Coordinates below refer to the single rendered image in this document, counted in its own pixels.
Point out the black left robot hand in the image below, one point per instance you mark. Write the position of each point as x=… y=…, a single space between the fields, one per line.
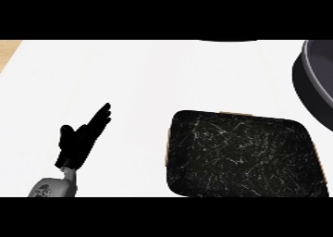
x=83 y=138

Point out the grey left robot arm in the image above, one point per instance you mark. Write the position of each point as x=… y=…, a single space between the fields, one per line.
x=55 y=187

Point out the black scratched tray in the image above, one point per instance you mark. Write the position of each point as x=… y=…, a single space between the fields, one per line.
x=244 y=154

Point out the dark grey pot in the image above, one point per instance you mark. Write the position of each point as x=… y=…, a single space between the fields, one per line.
x=320 y=83

